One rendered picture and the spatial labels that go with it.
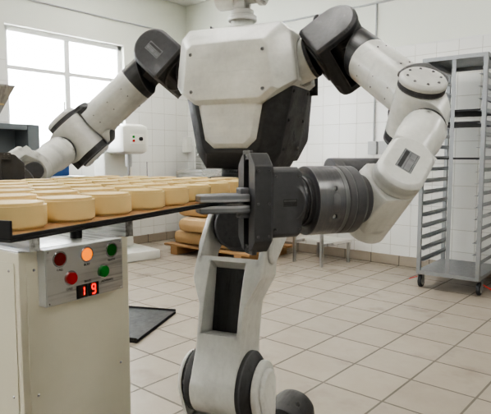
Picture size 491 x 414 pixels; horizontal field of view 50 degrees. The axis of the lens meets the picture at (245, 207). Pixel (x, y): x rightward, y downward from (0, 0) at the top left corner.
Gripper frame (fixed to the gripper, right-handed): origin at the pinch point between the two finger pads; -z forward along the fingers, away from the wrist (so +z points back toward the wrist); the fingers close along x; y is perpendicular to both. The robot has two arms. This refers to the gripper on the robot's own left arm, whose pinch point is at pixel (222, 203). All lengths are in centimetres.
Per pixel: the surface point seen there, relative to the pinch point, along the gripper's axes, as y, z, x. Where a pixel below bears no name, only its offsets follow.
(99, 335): -85, -6, -42
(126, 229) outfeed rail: -86, 2, -14
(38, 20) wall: -530, -14, 145
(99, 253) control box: -81, -6, -19
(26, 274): -73, -23, -22
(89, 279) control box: -79, -9, -25
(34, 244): -71, -21, -14
